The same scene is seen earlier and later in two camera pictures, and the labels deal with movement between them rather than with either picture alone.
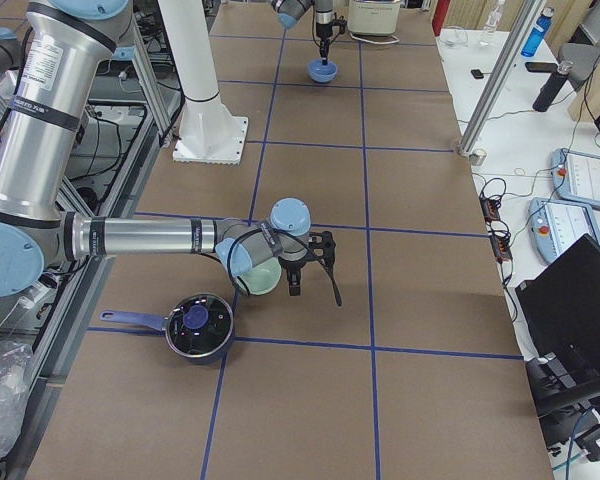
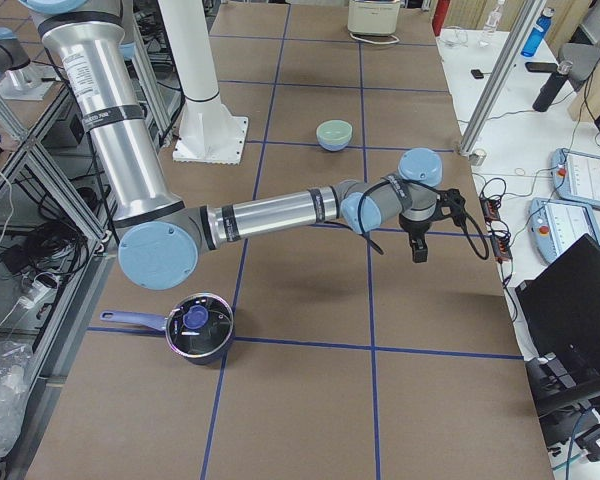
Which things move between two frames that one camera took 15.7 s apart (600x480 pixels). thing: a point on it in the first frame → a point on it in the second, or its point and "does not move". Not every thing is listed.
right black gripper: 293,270 → 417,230
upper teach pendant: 585,178 does not move
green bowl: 263,277 → 334,129
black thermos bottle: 553,85 does not move
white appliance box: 374,17 does not move
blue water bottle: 538,33 does not move
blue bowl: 322,73 → 334,145
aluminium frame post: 528,18 does not move
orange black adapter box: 490,209 does not move
